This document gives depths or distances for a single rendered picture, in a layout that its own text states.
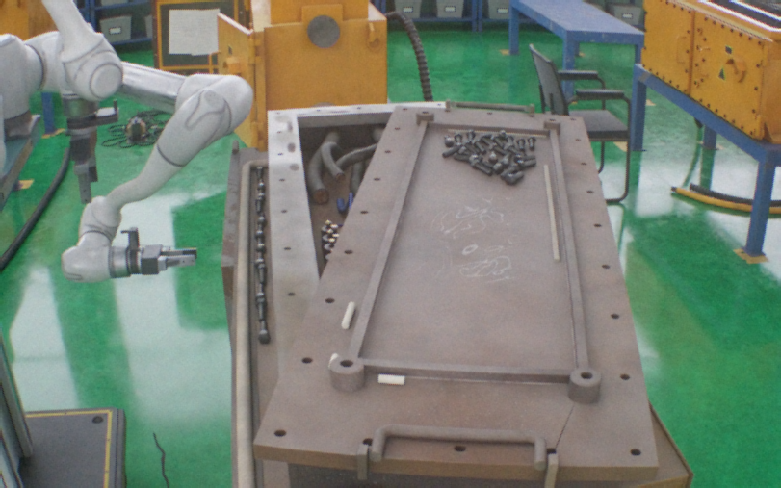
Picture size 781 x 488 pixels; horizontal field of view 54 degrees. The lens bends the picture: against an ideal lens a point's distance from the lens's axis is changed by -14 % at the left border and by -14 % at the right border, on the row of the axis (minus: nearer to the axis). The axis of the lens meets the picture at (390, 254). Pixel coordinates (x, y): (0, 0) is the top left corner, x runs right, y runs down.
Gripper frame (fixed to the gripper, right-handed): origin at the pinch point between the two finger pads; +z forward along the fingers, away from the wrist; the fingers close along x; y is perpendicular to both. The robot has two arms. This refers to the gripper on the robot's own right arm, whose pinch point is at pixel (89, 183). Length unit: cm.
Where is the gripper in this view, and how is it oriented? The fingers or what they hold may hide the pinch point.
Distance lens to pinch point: 196.4
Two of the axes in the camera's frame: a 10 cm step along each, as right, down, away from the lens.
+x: 2.1, 4.3, -8.7
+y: -9.8, 1.0, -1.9
